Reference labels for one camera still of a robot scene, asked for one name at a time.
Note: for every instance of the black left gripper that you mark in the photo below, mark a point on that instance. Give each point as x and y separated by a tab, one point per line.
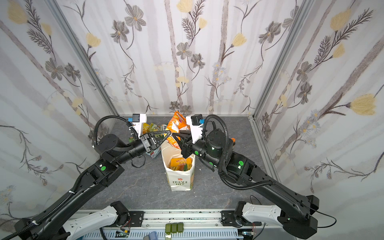
147	143

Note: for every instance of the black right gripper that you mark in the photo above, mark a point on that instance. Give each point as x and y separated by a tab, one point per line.
187	147

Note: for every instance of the green Fox's candy bag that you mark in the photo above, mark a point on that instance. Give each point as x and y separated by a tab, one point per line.
155	128

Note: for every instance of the white paper shopping bag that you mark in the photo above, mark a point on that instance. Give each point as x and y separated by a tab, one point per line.
178	180

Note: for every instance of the teal candy snack bag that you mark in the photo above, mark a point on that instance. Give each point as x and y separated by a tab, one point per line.
154	154

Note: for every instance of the yellow chips snack bag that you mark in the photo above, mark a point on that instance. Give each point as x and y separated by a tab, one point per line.
146	128

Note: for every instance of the yellow orange snack bag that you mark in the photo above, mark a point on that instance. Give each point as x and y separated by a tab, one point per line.
180	164

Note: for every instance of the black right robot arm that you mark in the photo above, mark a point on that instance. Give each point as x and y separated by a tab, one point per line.
289	210

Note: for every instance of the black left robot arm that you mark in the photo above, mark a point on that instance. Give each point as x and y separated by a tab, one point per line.
49	225

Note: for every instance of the blue object at bottom edge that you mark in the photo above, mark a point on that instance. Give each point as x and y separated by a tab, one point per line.
151	236

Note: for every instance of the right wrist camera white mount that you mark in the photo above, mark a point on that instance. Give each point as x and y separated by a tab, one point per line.
195	122

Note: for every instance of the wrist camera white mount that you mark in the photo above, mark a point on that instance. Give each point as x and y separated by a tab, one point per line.
195	122
135	123

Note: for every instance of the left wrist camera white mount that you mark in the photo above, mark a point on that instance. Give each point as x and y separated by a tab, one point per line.
135	123

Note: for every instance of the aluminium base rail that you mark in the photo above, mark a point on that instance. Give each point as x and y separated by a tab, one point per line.
198	225

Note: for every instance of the green block on rail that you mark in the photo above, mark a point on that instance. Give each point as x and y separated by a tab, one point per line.
173	228

